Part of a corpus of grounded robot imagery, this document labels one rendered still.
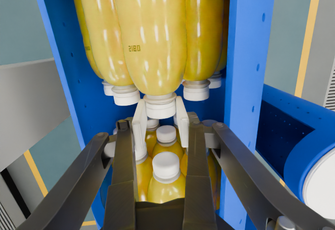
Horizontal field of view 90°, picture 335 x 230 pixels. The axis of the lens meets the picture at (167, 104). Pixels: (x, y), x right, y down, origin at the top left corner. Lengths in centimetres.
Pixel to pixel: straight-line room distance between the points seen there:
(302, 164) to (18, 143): 89
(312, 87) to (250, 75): 175
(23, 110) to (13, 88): 8
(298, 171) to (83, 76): 57
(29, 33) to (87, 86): 135
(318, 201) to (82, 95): 64
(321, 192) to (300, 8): 135
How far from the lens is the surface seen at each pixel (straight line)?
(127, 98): 25
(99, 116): 36
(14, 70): 82
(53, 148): 192
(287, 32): 167
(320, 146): 59
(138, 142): 16
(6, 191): 228
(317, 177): 60
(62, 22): 31
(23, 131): 81
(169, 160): 25
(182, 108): 17
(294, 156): 61
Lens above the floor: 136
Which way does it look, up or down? 70 degrees down
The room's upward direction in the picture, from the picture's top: 173 degrees clockwise
